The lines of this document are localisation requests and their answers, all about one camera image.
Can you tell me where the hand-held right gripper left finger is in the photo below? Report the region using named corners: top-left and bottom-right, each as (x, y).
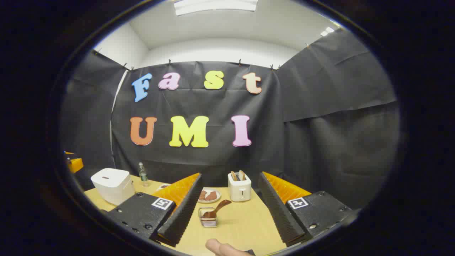
top-left (107, 173), bottom-right (204, 247)

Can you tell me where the metal wire chopstick holder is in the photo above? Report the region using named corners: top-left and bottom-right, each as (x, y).
top-left (198, 207), bottom-right (218, 228)

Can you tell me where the brown wooden spoon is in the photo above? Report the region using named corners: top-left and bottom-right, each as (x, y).
top-left (201, 199), bottom-right (232, 219)

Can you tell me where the clear water bottle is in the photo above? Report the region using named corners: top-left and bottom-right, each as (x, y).
top-left (138, 162), bottom-right (150, 187)

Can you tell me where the white round plate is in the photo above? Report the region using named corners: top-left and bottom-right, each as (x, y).
top-left (197, 188), bottom-right (221, 204)

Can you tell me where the white toaster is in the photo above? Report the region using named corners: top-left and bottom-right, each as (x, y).
top-left (227, 173), bottom-right (252, 202)

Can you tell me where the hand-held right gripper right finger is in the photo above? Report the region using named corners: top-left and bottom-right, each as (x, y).
top-left (258, 171), bottom-right (356, 246)

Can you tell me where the white rice cooker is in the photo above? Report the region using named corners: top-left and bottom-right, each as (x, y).
top-left (91, 168), bottom-right (135, 206)

